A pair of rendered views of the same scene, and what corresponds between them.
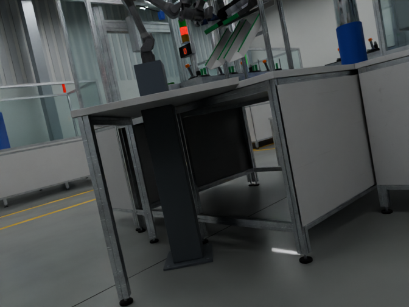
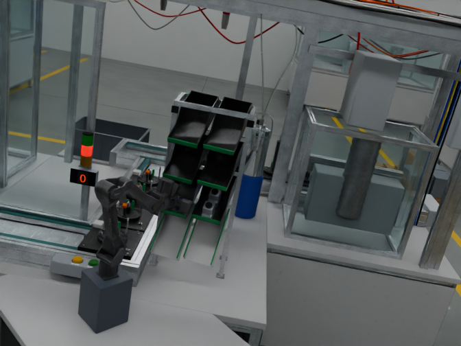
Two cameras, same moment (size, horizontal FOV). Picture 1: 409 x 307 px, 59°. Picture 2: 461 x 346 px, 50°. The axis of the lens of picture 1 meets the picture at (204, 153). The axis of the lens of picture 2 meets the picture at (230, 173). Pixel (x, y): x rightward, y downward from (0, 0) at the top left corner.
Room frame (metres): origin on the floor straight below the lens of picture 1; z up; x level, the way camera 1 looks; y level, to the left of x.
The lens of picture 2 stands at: (0.61, 1.14, 2.13)
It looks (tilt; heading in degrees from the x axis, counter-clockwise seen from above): 20 degrees down; 311
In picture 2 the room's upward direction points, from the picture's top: 11 degrees clockwise
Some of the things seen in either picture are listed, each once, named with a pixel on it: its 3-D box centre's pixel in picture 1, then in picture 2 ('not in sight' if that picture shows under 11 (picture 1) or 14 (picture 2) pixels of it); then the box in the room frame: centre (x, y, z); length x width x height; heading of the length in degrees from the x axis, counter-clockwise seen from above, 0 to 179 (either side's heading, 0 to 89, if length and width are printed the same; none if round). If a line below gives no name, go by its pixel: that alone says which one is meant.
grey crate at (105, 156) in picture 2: not in sight; (109, 140); (4.10, -1.22, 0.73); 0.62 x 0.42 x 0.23; 41
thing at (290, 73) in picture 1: (250, 93); (133, 221); (2.58, -0.40, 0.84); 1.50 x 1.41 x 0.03; 41
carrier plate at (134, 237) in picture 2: not in sight; (112, 240); (2.29, -0.06, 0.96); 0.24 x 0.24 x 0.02; 41
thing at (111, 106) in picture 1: (167, 103); (113, 316); (1.94, 0.14, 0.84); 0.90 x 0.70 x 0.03; 178
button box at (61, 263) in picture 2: (165, 92); (77, 266); (2.22, 0.16, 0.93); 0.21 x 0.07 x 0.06; 41
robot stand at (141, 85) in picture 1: (153, 83); (105, 296); (1.94, 0.19, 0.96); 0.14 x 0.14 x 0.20; 88
